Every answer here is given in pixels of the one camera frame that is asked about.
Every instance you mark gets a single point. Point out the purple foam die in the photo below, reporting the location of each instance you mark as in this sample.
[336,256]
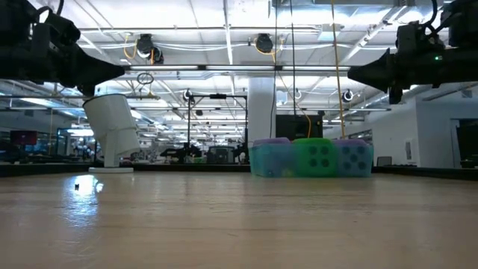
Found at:
[343,142]
[272,141]

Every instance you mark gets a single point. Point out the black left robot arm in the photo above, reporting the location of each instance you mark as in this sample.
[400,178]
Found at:
[15,63]

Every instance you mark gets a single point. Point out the black background monitor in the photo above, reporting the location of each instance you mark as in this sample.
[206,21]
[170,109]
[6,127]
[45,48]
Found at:
[298,127]

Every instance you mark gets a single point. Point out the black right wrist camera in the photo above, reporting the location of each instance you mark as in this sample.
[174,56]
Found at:
[420,37]

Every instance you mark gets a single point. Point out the red background screen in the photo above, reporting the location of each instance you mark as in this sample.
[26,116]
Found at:
[23,137]

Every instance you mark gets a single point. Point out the green foam die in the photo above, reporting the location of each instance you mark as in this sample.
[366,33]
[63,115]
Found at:
[302,164]

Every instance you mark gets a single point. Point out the black background robot arm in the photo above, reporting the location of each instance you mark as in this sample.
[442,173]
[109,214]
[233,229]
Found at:
[183,152]

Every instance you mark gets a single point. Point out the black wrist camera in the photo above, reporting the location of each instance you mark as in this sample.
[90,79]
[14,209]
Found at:
[420,37]
[56,31]

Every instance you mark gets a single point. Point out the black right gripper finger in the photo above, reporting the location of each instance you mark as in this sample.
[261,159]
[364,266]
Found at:
[381,71]

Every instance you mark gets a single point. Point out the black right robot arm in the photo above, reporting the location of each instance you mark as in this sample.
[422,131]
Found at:
[463,56]

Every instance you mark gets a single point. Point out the black aluminium table frame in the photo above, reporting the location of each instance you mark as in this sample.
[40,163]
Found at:
[37,169]

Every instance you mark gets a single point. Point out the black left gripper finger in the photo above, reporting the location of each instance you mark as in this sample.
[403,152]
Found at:
[99,71]

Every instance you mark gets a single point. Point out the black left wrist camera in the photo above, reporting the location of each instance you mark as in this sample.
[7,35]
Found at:
[56,31]

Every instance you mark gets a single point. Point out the teal translucent plastic tray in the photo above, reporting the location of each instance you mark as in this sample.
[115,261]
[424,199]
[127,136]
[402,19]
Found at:
[257,164]

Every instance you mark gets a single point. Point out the black background frame rig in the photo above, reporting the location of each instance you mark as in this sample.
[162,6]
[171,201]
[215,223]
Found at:
[218,96]

